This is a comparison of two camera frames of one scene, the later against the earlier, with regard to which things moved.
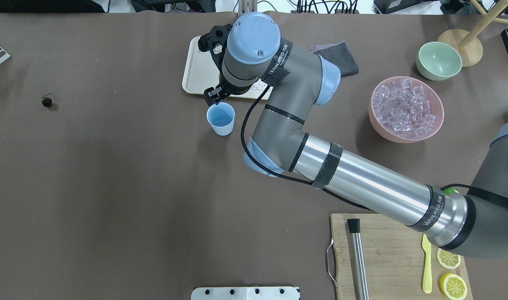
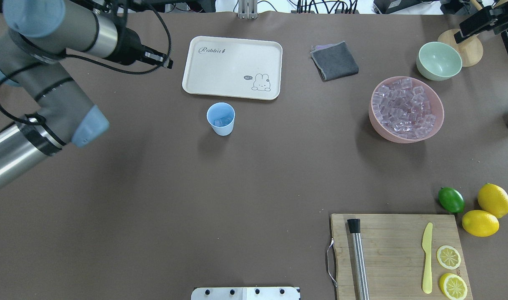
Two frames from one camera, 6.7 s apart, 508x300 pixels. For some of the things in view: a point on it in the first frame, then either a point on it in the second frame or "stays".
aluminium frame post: x=247 y=6 stays
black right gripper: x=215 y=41 → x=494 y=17
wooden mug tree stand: x=469 y=44 stays
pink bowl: x=405 y=109 stays
